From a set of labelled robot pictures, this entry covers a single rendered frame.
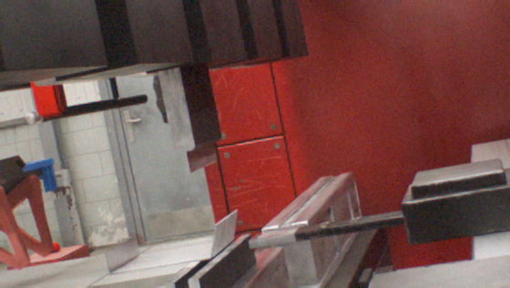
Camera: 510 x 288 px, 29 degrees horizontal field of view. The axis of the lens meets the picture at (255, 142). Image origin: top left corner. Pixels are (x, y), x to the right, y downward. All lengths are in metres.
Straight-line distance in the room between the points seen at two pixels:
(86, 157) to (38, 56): 8.46
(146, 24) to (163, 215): 8.02
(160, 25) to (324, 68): 1.03
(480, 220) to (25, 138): 8.53
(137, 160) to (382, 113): 7.06
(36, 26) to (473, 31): 1.27
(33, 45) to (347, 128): 1.27
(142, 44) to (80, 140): 8.31
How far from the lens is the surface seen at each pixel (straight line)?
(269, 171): 1.80
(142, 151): 8.72
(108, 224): 9.01
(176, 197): 8.65
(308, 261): 1.26
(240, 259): 0.96
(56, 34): 0.57
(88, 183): 9.03
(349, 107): 1.77
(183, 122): 0.89
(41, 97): 0.81
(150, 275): 0.88
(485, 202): 0.86
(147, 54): 0.72
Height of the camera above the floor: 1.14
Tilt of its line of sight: 3 degrees down
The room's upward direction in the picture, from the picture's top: 11 degrees counter-clockwise
